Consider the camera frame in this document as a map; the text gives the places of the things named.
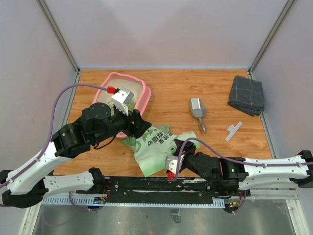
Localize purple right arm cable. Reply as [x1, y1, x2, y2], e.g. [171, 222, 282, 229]
[170, 137, 313, 213]

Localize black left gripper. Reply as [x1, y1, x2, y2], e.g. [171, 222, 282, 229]
[92, 103, 152, 145]

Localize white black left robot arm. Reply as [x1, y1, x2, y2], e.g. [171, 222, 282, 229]
[0, 103, 152, 209]

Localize green cat litter pellets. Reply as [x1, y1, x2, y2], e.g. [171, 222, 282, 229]
[107, 98, 136, 116]

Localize folded dark grey cloth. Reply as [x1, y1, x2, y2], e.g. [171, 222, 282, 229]
[228, 76, 265, 116]

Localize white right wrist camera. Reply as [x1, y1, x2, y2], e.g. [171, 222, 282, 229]
[165, 155, 184, 180]

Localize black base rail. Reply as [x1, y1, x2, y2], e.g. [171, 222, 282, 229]
[76, 175, 245, 203]

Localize grey metal scoop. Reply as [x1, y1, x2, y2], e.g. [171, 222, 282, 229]
[190, 98, 207, 133]

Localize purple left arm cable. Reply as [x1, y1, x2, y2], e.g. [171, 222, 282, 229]
[0, 83, 111, 212]

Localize white plastic bag clip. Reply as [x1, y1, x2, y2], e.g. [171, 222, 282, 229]
[225, 121, 243, 142]

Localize pink litter box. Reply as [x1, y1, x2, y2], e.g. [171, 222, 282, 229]
[91, 72, 152, 142]

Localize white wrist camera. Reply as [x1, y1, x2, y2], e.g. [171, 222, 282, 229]
[165, 155, 184, 180]
[110, 88, 134, 115]

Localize green cat litter bag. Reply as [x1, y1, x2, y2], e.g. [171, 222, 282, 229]
[122, 125, 196, 177]

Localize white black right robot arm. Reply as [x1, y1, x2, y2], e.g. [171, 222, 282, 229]
[165, 138, 313, 196]

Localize grey slotted cable duct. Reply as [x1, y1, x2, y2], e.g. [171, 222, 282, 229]
[41, 192, 225, 209]

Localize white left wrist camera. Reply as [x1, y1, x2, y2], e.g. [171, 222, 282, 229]
[110, 88, 134, 115]

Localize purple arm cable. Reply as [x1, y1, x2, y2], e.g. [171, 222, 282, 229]
[0, 83, 111, 212]
[170, 137, 313, 213]

